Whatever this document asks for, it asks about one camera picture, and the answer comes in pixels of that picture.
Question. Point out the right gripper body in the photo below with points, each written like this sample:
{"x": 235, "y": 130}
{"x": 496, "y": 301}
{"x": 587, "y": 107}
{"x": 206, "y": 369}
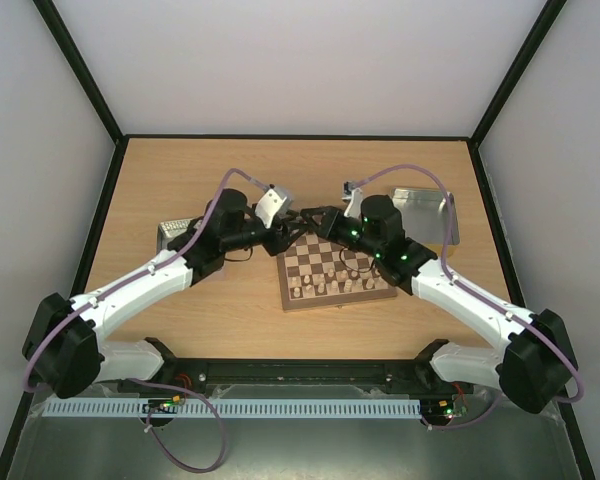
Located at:
{"x": 328, "y": 223}

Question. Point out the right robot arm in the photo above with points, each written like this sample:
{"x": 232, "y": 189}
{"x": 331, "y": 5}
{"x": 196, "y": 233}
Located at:
{"x": 530, "y": 358}

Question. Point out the light blue cable duct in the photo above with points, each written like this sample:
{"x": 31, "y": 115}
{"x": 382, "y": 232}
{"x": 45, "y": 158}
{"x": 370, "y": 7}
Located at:
{"x": 236, "y": 408}

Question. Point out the right metal tin tray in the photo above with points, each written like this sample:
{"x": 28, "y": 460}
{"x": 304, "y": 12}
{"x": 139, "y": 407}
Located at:
{"x": 426, "y": 215}

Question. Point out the left metal tin tray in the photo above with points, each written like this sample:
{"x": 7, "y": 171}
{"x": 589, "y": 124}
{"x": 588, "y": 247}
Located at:
{"x": 170, "y": 229}

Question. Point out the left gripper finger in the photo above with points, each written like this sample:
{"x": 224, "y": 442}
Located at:
{"x": 288, "y": 238}
{"x": 293, "y": 219}

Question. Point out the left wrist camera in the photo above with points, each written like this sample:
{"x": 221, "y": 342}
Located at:
{"x": 275, "y": 201}

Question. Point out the wooden chess board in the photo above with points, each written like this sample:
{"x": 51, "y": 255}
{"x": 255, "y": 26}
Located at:
{"x": 313, "y": 256}

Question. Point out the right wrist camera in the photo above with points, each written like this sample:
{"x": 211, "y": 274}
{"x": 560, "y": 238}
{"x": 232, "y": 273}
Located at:
{"x": 353, "y": 196}

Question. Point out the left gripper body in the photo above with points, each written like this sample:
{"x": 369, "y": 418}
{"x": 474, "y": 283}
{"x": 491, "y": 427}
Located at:
{"x": 278, "y": 237}

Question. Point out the black frame base rail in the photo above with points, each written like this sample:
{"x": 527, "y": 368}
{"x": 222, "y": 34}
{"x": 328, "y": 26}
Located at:
{"x": 410, "y": 377}

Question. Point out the metal tin tray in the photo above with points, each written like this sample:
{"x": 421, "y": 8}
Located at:
{"x": 426, "y": 215}
{"x": 170, "y": 229}

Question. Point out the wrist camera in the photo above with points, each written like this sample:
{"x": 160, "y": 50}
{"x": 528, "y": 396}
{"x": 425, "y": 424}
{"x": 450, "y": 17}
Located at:
{"x": 275, "y": 201}
{"x": 353, "y": 196}

